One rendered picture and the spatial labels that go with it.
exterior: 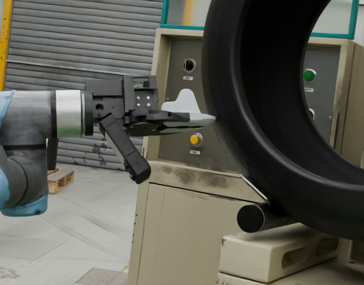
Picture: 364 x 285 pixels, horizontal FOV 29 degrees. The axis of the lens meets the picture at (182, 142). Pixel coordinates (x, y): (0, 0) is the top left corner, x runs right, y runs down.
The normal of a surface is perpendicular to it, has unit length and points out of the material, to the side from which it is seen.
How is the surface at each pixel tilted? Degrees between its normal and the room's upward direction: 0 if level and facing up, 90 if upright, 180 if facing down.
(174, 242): 90
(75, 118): 98
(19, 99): 49
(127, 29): 90
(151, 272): 90
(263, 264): 90
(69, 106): 67
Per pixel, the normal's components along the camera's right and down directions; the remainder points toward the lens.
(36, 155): 0.75, 0.00
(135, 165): 0.12, -0.27
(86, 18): -0.14, 0.04
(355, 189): -0.50, 0.17
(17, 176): 0.95, -0.28
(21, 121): 0.24, 0.04
